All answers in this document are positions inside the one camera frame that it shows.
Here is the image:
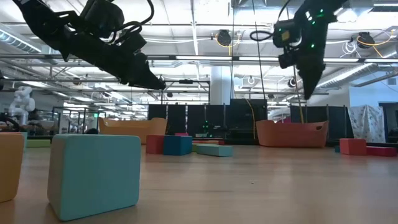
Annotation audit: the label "orange long block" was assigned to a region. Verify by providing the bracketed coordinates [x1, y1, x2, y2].
[192, 139, 219, 146]
[0, 131, 25, 203]

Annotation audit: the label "light green long block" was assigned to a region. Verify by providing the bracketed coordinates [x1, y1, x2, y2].
[25, 139, 52, 149]

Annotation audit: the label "black gantry frame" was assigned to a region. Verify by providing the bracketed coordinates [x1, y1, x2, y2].
[160, 80, 211, 106]

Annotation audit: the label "black device with green lights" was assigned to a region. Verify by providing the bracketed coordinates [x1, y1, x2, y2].
[195, 119, 229, 139]

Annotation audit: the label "grey ceiling rail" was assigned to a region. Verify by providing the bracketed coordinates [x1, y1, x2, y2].
[0, 53, 398, 63]

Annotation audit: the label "black aluminium table frame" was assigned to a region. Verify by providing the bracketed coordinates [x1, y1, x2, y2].
[26, 134, 398, 149]

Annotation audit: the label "white column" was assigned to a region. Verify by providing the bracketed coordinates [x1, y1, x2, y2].
[210, 65, 235, 106]

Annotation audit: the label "thin yellow cable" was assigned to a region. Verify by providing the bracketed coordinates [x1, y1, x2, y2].
[244, 98, 256, 140]

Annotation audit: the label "light blue long block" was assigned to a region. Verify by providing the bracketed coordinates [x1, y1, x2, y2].
[195, 144, 234, 157]

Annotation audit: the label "small red cube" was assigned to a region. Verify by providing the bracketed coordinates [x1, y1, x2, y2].
[339, 138, 368, 156]
[145, 134, 165, 156]

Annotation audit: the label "black partition panels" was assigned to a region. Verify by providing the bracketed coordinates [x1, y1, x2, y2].
[290, 105, 354, 141]
[147, 103, 231, 139]

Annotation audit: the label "yellow plastic bin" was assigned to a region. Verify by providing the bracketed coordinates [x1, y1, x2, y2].
[98, 117, 168, 145]

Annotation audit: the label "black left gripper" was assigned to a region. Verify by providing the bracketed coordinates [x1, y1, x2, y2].
[62, 21, 166, 90]

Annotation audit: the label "patterned white cloth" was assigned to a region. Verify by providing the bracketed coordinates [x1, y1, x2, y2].
[347, 104, 387, 144]

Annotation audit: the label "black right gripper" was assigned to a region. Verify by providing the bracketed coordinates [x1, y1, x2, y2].
[297, 40, 327, 100]

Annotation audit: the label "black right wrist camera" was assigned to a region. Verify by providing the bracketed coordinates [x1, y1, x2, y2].
[272, 19, 303, 70]

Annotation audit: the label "orange plastic bin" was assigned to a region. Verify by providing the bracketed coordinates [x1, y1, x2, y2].
[256, 119, 330, 149]

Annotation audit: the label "silver ventilation duct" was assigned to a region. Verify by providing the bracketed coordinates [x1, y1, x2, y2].
[313, 62, 398, 91]
[0, 29, 43, 54]

